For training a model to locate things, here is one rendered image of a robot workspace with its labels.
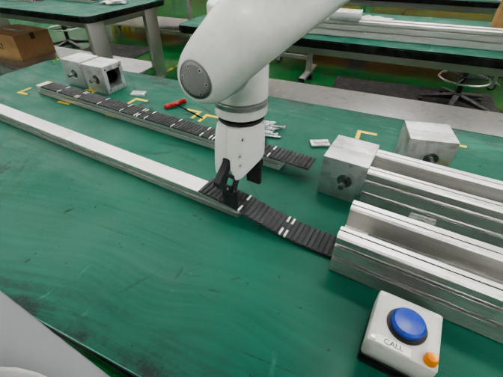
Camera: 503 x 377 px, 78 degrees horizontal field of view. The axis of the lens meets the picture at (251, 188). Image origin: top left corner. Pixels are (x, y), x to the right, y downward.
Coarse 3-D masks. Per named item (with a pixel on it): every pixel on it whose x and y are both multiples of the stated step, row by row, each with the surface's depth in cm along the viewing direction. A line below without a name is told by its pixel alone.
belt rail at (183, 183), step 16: (0, 112) 93; (16, 112) 93; (32, 128) 87; (48, 128) 86; (64, 128) 86; (64, 144) 83; (80, 144) 79; (96, 144) 79; (112, 160) 75; (128, 160) 73; (144, 160) 73; (144, 176) 72; (160, 176) 69; (176, 176) 69; (192, 176) 69; (176, 192) 69; (192, 192) 66; (224, 208) 63
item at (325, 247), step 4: (328, 236) 57; (332, 236) 57; (324, 240) 57; (328, 240) 57; (332, 240) 57; (324, 244) 56; (328, 244) 56; (332, 244) 56; (320, 248) 55; (324, 248) 56; (328, 248) 55; (320, 252) 55; (324, 252) 55; (328, 252) 55; (328, 256) 54
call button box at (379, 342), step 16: (384, 304) 41; (400, 304) 41; (368, 320) 44; (384, 320) 40; (432, 320) 40; (368, 336) 38; (384, 336) 38; (400, 336) 38; (432, 336) 38; (368, 352) 39; (384, 352) 38; (400, 352) 37; (416, 352) 37; (384, 368) 40; (400, 368) 38; (416, 368) 36; (432, 368) 35
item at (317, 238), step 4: (316, 232) 58; (320, 232) 59; (324, 232) 58; (312, 236) 58; (316, 236) 57; (320, 236) 57; (324, 236) 58; (312, 240) 57; (316, 240) 57; (320, 240) 57; (308, 244) 56; (312, 244) 56; (316, 244) 56; (320, 244) 56; (308, 248) 56; (312, 248) 56; (316, 248) 55
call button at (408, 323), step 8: (400, 312) 39; (408, 312) 39; (416, 312) 39; (392, 320) 39; (400, 320) 38; (408, 320) 38; (416, 320) 38; (400, 328) 38; (408, 328) 37; (416, 328) 37; (424, 328) 37; (408, 336) 37; (416, 336) 37
